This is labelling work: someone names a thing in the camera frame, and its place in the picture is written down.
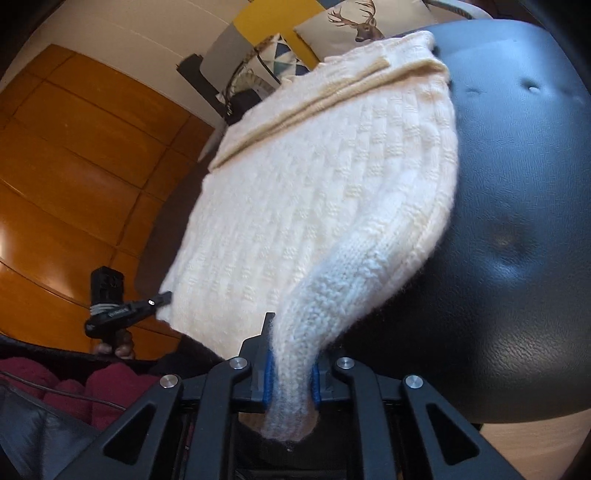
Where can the black handbag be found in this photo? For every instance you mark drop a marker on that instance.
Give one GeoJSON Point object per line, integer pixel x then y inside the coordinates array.
{"type": "Point", "coordinates": [249, 104]}

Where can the person's left hand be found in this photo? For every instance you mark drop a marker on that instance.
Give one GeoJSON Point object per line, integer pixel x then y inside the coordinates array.
{"type": "Point", "coordinates": [122, 346]}

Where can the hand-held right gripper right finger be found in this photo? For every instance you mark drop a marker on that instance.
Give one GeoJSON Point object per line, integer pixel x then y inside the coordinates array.
{"type": "Point", "coordinates": [316, 387]}

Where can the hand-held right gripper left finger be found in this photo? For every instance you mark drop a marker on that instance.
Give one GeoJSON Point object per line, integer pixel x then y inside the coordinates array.
{"type": "Point", "coordinates": [268, 383]}

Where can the white knit sweater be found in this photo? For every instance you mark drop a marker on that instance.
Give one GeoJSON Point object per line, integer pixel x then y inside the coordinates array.
{"type": "Point", "coordinates": [300, 184]}

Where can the triangle pattern pillow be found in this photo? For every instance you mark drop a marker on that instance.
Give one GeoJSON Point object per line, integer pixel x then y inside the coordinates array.
{"type": "Point", "coordinates": [286, 55]}

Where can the deer print pillow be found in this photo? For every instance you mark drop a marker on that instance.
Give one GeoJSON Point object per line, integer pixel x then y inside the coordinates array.
{"type": "Point", "coordinates": [323, 27]}

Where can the grey yellow blue sofa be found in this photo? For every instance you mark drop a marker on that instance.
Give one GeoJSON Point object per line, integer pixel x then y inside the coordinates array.
{"type": "Point", "coordinates": [258, 18]}

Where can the wooden wardrobe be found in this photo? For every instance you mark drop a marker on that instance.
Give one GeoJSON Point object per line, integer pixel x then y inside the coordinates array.
{"type": "Point", "coordinates": [92, 161]}

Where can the dark grey cloth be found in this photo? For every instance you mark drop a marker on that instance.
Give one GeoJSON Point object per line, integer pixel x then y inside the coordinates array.
{"type": "Point", "coordinates": [37, 443]}

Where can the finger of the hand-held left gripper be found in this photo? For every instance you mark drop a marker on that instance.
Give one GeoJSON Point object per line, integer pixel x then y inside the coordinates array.
{"type": "Point", "coordinates": [152, 302]}

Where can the maroon fleece clothing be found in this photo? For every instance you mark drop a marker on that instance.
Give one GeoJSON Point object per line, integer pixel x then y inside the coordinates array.
{"type": "Point", "coordinates": [115, 392]}

